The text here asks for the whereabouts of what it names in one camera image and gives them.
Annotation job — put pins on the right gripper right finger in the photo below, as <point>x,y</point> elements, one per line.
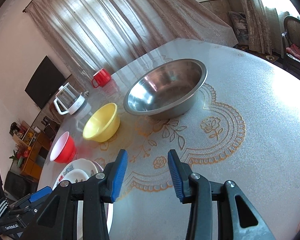
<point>237,217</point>

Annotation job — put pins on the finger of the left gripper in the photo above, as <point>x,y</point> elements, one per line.
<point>23,211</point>
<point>40,194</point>

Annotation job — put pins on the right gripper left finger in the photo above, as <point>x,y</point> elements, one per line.
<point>57,217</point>

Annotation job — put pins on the yellow plastic bowl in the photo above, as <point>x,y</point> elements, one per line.
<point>103,124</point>

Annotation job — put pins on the stainless steel bowl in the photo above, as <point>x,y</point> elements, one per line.
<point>167,91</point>

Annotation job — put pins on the white plate red characters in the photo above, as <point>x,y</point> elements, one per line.
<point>82,164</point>

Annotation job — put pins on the small white floral plate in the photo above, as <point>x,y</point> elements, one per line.
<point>73,176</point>

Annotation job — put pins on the red plastic bowl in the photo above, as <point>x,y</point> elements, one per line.
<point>64,149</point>

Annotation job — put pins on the wooden cabinet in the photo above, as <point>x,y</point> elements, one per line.
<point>31,149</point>

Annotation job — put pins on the white glass electric kettle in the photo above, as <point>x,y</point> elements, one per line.
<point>68,100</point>

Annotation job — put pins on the lace patterned tablecloth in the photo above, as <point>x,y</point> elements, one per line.
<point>245,127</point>

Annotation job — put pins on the red mug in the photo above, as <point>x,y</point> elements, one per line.
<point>100,78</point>

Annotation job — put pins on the beige lace curtain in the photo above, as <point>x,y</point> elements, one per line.
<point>88,35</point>

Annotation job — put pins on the dark wooden chair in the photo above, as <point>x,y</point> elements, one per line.
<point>291,45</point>

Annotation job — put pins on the side window curtain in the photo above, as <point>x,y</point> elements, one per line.
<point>265,23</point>

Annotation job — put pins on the black wall television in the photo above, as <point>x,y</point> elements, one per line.
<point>44,83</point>

